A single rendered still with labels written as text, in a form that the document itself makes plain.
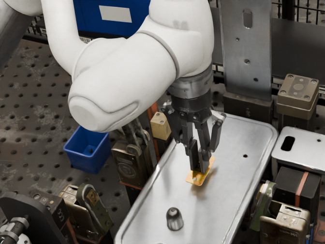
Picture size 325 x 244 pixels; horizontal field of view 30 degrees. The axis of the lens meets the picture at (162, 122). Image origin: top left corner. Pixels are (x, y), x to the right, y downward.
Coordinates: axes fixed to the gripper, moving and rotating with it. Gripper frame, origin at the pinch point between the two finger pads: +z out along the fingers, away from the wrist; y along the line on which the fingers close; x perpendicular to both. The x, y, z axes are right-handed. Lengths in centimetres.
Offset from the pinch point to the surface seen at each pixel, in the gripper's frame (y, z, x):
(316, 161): 21.6, 6.0, 11.5
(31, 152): -64, 37, 13
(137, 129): -14.1, -3.0, 0.2
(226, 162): 3.8, 6.0, 4.9
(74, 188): -20.3, -0.9, -16.9
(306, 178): 20.6, 8.2, 8.1
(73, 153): -45, 28, 10
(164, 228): -1.6, 6.1, -15.1
